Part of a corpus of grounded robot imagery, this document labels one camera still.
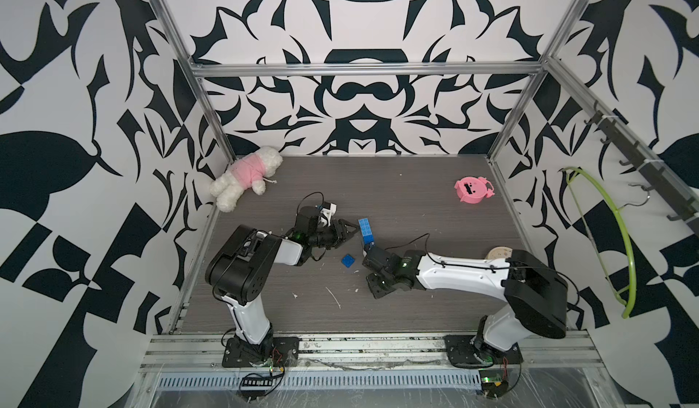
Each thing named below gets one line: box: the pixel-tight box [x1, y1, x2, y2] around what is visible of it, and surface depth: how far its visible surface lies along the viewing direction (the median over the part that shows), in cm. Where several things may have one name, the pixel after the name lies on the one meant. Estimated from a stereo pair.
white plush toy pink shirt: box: [210, 145, 284, 213], surface depth 106 cm
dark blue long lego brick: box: [357, 217, 375, 246], surface depth 91 cm
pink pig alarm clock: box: [454, 176, 496, 204], surface depth 108 cm
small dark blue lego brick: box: [341, 254, 356, 269], surface depth 91 cm
